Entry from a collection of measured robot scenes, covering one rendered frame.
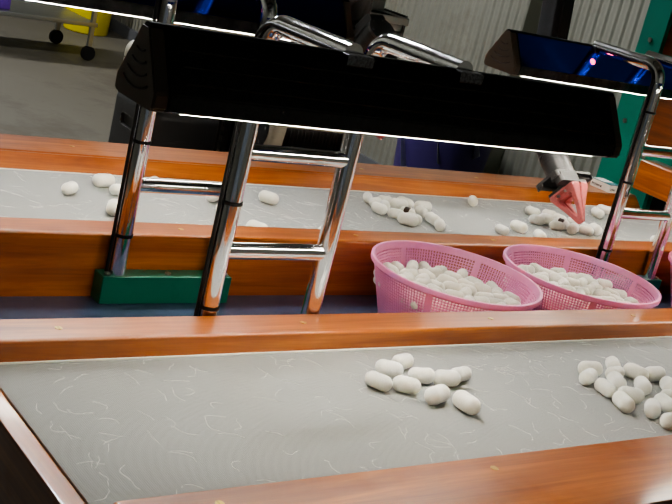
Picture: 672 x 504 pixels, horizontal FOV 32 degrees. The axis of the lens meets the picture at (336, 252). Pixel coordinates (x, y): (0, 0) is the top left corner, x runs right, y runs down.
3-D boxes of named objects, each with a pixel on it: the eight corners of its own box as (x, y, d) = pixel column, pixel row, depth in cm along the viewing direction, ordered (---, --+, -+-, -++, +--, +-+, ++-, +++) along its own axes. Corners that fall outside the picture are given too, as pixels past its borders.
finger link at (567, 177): (601, 214, 225) (583, 173, 229) (576, 212, 221) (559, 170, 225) (577, 232, 230) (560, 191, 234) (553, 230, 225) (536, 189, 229)
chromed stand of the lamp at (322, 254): (168, 373, 140) (247, 3, 127) (305, 367, 152) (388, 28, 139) (248, 451, 126) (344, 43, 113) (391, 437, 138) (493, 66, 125)
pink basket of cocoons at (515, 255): (461, 308, 191) (476, 254, 189) (527, 285, 214) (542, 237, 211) (610, 372, 179) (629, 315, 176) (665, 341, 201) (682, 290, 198)
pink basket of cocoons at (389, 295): (323, 295, 181) (337, 237, 179) (450, 294, 197) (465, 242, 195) (429, 370, 161) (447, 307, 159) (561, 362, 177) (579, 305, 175)
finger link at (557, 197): (610, 214, 227) (592, 174, 230) (585, 213, 222) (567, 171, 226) (586, 232, 231) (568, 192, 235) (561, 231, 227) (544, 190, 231)
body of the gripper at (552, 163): (595, 180, 230) (581, 149, 233) (559, 176, 224) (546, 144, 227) (572, 197, 235) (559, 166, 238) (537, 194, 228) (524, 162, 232)
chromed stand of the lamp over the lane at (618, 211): (517, 261, 228) (583, 36, 216) (585, 263, 240) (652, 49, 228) (586, 300, 214) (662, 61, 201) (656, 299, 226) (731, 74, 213)
